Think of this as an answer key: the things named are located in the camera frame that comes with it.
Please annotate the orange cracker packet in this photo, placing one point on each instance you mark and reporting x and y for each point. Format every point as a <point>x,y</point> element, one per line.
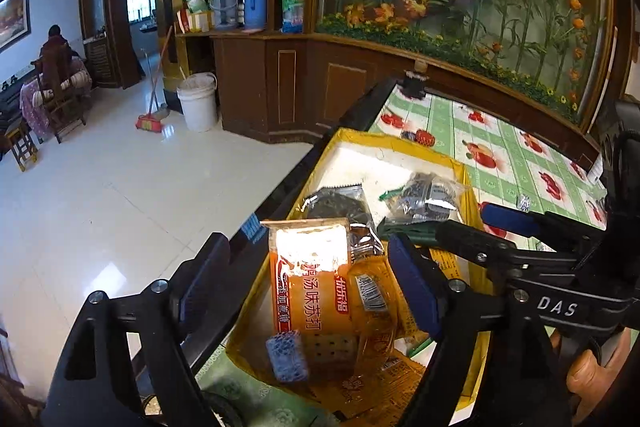
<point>310,277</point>

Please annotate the dark green packet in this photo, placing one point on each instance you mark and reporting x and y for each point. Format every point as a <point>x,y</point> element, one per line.
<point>407,233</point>

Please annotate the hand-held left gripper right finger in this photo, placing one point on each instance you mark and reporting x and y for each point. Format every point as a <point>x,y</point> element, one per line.
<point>415,287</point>

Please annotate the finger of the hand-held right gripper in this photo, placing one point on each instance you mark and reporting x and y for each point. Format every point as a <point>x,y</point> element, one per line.
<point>475,243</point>
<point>510,218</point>

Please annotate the framed wall picture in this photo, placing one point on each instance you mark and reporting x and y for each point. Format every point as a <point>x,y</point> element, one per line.
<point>12,17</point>

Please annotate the yellow-edged white tray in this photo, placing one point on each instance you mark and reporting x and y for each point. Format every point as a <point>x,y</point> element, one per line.
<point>360,162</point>

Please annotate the red broom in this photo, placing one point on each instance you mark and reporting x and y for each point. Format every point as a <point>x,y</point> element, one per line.
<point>149,124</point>

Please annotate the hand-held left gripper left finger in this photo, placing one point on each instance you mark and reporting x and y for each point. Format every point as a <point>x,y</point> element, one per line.
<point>200,279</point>

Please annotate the yellow red box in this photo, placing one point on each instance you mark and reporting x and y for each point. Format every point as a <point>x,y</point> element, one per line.
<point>194,22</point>

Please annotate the grey thermos jug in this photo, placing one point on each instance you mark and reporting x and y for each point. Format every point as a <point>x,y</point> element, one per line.
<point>224,3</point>

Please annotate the clear bag of dark snacks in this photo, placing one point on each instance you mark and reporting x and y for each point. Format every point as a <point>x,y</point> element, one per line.
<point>425,199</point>

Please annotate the wooden stool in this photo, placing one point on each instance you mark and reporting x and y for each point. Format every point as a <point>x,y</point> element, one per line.
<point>22,149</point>

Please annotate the dark ink bottle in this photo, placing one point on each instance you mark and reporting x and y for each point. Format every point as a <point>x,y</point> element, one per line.
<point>414,83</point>

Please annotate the brown wooden sideboard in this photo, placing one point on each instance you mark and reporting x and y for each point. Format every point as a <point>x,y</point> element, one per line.
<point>260,82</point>

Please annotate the black white candy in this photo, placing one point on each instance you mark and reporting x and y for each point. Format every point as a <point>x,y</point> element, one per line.
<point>524,203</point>
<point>287,357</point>

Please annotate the green fruit print tablecloth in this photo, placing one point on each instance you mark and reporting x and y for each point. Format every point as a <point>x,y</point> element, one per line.
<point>505,157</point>

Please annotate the silver foil packet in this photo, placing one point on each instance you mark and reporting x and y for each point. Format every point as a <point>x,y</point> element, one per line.
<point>335,207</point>

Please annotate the white bucket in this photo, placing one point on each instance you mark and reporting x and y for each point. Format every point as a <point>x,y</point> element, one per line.
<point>197,104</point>

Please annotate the wooden chair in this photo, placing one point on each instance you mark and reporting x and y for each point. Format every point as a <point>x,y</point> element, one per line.
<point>60,107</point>

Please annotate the blue green bag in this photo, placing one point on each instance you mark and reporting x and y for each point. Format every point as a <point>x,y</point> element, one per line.
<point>292,13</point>

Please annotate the blue thermos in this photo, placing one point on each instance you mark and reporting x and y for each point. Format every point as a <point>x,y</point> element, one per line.
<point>255,2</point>

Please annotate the person's right hand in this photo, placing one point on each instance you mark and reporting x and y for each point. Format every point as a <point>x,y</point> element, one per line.
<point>590,377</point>

